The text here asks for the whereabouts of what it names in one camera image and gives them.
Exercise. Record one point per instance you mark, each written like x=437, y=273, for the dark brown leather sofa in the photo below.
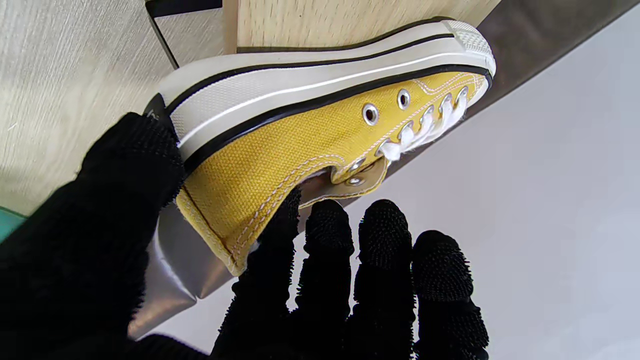
x=170, y=280

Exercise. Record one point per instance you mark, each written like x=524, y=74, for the yellow canvas sneaker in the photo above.
x=300, y=150

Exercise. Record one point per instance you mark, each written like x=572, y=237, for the green plastic basket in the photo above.
x=9, y=222

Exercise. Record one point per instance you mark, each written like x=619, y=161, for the small wooden black-legged bench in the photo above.
x=300, y=20

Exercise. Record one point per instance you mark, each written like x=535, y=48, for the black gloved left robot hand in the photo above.
x=90, y=250

